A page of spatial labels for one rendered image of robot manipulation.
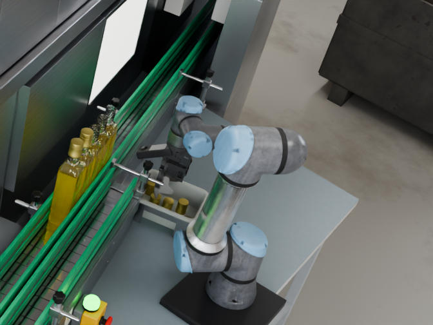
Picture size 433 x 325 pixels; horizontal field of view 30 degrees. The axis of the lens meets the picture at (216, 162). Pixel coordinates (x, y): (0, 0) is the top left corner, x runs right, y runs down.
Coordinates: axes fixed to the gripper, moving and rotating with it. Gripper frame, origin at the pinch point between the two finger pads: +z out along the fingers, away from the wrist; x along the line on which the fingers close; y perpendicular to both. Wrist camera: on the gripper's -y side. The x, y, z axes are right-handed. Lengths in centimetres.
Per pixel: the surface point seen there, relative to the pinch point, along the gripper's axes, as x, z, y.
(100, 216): -26.4, -4.1, -10.1
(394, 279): 106, 84, 107
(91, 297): -54, -2, -1
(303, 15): 356, 84, 18
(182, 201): 1.9, 2.5, 8.6
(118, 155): -4.5, -10.2, -13.8
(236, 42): 73, -21, 3
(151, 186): 3.7, 2.8, -2.8
